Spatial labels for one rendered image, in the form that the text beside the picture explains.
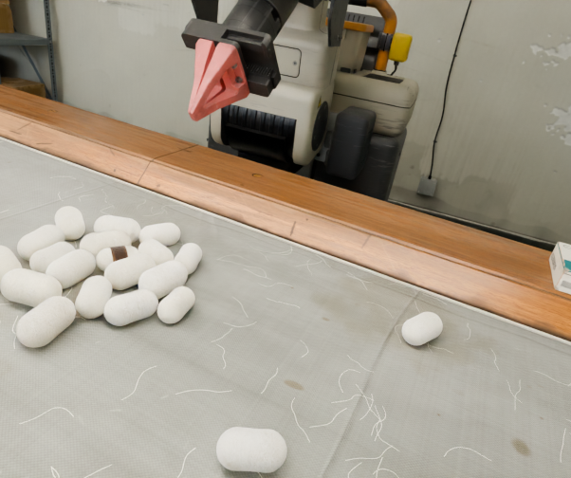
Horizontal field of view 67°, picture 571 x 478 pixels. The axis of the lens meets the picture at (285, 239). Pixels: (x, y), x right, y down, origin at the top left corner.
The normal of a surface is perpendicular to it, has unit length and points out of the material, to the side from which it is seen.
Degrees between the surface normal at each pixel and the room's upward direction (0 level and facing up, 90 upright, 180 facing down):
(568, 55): 90
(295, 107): 98
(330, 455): 0
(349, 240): 45
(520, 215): 89
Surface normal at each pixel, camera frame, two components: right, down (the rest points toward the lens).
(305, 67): -0.36, 0.51
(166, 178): -0.19, -0.36
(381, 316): 0.15, -0.87
